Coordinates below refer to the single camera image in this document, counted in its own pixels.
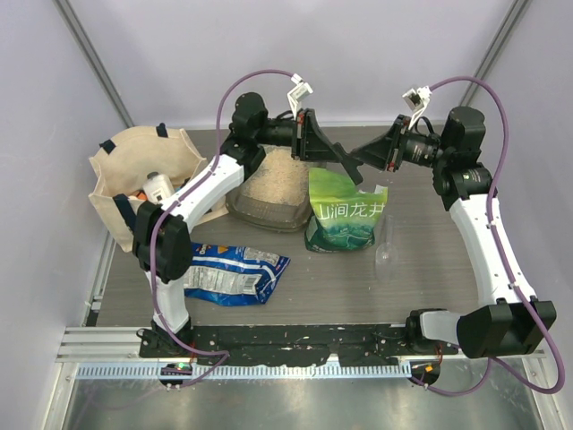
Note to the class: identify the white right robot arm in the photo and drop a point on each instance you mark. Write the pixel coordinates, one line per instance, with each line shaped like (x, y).
(502, 324)

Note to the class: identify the green cat litter bag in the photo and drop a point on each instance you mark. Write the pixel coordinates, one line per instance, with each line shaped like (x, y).
(343, 217)

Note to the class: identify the orange item in tote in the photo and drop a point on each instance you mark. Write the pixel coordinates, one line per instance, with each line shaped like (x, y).
(139, 195)

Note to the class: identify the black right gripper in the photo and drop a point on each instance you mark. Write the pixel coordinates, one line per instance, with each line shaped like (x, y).
(384, 151)

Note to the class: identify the aluminium front rail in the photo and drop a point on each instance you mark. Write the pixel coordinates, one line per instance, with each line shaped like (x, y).
(116, 353)

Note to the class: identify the white bottle in tote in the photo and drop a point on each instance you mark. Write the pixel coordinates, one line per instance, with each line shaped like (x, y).
(157, 187)

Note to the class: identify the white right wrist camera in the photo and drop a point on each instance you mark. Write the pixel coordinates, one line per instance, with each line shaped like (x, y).
(418, 99)

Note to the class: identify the blue chip bag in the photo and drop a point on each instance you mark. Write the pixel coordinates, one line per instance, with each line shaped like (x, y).
(233, 275)

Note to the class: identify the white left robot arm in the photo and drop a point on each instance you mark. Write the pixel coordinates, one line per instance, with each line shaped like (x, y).
(162, 235)

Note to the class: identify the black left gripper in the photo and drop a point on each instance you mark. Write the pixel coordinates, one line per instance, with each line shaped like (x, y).
(309, 142)

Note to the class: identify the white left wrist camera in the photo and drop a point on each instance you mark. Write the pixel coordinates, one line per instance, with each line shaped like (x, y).
(301, 90)

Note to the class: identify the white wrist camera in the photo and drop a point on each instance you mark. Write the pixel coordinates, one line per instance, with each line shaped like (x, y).
(301, 90)
(418, 99)

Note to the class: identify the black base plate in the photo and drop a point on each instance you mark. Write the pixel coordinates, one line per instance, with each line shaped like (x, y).
(307, 345)

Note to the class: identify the beige canvas tote bag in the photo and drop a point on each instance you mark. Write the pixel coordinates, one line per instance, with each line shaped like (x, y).
(122, 165)

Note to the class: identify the translucent grey litter box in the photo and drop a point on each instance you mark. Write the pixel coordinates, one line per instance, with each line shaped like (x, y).
(276, 196)

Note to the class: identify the clear plastic scoop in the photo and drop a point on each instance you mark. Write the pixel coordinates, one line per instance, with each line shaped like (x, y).
(386, 255)

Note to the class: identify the black bag clip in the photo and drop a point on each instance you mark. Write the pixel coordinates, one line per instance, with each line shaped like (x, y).
(351, 166)

